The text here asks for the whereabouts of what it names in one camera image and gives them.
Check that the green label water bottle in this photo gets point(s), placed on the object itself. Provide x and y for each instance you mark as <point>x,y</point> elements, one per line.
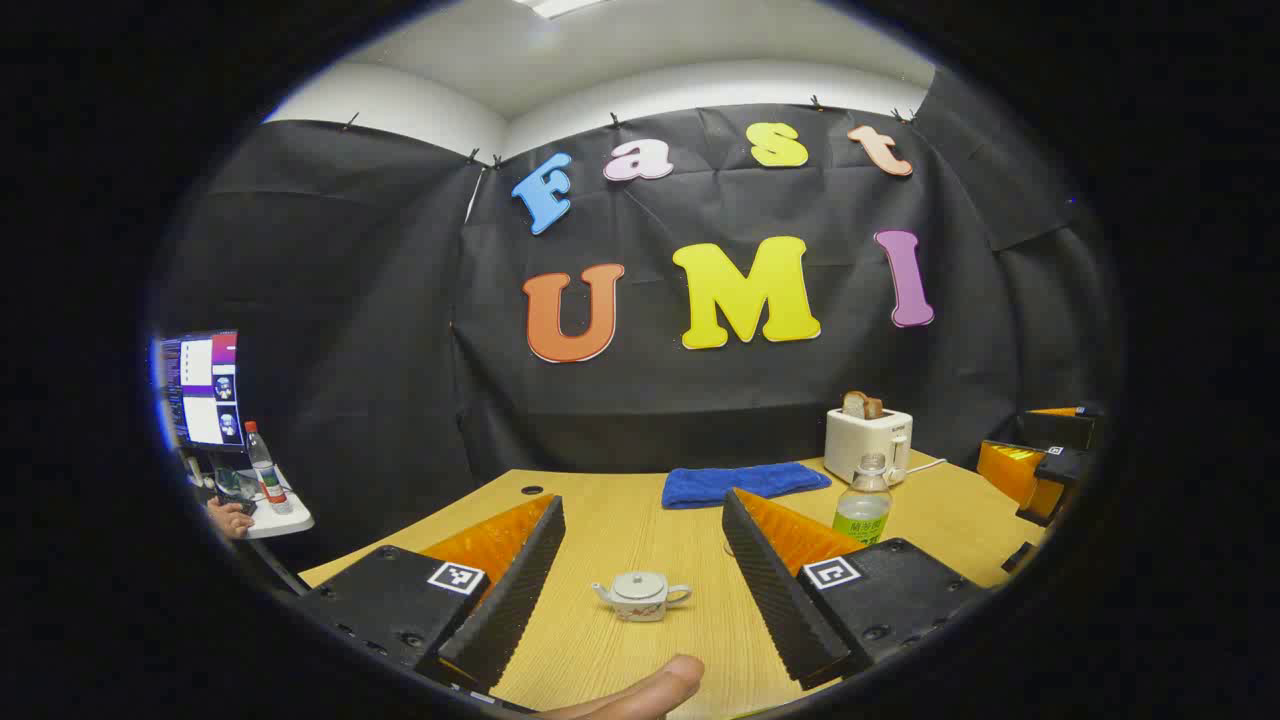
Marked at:
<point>862,515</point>

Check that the pale bread slice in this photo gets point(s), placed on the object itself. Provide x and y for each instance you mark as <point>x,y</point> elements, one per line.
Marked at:
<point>854,404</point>

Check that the ceiling light panel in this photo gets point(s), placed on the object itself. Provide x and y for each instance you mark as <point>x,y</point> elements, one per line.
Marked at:
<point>555,6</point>

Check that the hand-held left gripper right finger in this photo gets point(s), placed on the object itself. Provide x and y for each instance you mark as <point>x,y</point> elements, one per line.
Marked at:
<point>775,600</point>

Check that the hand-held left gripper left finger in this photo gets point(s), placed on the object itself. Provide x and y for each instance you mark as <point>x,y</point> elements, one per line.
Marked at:
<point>515,600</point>

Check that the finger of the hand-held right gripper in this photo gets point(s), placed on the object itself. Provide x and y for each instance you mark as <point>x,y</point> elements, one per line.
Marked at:
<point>1010,470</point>
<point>1055,430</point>

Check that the red cap plastic bottle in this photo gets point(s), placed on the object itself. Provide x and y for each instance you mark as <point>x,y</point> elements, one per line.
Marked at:
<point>268,480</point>

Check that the blue towel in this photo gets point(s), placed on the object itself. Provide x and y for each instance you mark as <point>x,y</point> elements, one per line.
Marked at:
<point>740,483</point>

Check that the white side table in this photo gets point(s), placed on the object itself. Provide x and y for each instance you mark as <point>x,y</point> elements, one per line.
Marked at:
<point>285,520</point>

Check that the computer monitor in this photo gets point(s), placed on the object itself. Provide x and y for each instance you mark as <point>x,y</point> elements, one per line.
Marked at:
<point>205,390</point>

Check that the brown bread slice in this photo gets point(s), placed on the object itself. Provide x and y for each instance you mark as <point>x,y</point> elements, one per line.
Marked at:
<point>874,408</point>

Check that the white toaster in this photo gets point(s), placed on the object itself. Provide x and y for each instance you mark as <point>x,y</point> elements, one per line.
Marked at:
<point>860,445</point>

